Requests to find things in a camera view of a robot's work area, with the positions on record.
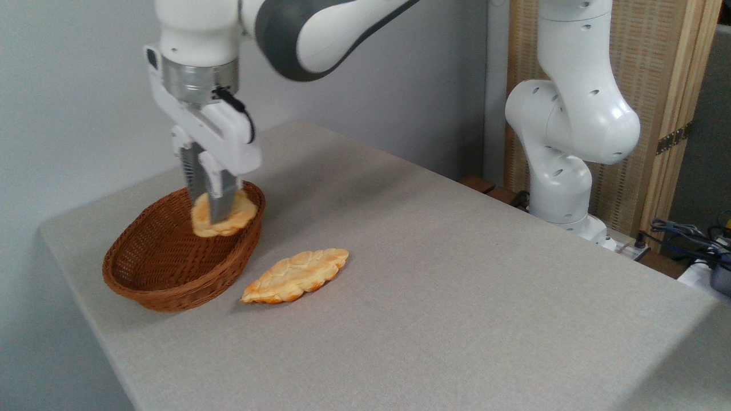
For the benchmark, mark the grey-blue device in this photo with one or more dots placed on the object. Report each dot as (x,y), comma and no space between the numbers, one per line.
(722,279)

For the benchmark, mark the brown wooden block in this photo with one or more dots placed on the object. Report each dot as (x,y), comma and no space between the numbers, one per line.
(480,184)

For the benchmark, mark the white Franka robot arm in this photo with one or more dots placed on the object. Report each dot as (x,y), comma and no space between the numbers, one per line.
(571,114)

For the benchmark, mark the brown wicker basket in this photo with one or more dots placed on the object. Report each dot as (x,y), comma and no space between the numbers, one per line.
(154,268)

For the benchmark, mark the wood and rattan folding screen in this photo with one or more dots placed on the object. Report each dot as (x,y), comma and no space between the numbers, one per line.
(657,57)

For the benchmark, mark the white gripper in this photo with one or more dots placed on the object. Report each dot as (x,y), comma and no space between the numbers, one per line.
(228,142)

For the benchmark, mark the round golden bread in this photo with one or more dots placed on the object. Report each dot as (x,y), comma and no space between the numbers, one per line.
(241,214)

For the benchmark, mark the oval braided golden bread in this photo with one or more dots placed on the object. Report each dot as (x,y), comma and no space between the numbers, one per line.
(291,277)

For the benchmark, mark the dark metal screen hinge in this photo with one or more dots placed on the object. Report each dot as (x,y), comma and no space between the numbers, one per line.
(673,138)

